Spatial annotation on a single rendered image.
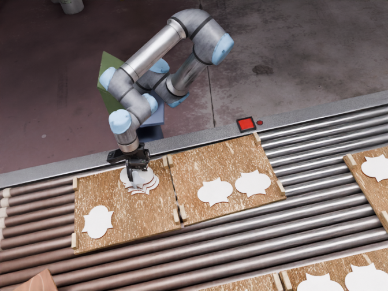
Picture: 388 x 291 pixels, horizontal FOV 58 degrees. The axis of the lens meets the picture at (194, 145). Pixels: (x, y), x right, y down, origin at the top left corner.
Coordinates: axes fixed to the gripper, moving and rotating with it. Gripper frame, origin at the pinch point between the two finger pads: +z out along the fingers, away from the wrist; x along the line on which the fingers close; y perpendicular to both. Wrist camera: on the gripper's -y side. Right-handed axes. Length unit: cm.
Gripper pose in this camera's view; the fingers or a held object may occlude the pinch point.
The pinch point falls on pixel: (137, 176)
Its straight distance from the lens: 147.6
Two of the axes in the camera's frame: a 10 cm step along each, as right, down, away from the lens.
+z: 1.1, 6.4, 7.6
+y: 9.9, 0.1, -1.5
